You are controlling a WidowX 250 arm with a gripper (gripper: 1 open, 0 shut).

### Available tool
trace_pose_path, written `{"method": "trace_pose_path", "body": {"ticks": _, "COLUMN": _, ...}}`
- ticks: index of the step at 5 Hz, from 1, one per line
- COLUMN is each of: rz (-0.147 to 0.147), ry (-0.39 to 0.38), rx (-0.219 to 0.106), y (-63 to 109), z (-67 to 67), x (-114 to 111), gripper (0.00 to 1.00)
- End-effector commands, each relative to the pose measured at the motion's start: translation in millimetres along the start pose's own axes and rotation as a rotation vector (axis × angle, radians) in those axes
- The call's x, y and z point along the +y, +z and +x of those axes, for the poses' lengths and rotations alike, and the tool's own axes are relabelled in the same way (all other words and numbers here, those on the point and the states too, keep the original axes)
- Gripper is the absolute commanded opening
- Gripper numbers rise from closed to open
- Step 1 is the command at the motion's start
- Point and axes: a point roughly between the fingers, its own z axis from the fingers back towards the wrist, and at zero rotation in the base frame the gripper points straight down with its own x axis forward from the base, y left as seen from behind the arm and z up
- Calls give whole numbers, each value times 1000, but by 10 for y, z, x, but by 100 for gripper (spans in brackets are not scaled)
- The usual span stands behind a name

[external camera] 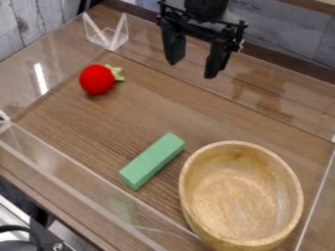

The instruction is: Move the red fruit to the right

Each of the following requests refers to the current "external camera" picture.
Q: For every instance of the clear acrylic corner bracket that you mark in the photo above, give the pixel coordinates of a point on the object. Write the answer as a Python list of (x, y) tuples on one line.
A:
[(107, 38)]

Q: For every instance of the clear acrylic tray wall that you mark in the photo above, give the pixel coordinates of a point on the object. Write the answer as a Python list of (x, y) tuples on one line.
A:
[(69, 140)]

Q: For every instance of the green rectangular block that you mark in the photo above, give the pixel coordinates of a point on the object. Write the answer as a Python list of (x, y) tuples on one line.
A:
[(152, 160)]

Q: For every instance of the black metal mount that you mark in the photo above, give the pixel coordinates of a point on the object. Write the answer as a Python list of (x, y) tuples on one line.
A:
[(46, 239)]

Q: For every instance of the wooden bowl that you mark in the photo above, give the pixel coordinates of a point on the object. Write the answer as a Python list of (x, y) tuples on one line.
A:
[(241, 196)]

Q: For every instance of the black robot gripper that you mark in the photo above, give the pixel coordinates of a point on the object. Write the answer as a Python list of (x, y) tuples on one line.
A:
[(205, 19)]

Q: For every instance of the red plush strawberry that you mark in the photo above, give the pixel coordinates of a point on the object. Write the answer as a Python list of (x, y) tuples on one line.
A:
[(98, 78)]

